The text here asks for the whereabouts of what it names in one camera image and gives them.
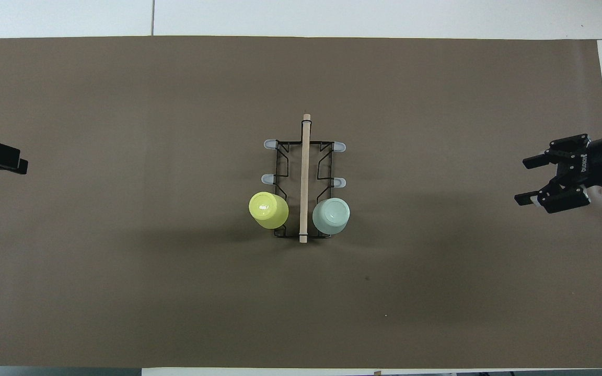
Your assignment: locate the pale green plastic cup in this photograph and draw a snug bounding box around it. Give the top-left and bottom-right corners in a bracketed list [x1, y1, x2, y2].
[312, 197, 351, 234]

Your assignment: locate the yellow plastic cup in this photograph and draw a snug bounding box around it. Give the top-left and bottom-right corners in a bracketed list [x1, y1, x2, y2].
[249, 191, 290, 230]

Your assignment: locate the black wire cup rack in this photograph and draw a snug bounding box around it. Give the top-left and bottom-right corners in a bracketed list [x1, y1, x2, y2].
[262, 113, 347, 244]

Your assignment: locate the brown paper table mat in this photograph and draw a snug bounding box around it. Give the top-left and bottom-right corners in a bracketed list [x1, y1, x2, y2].
[0, 36, 602, 369]

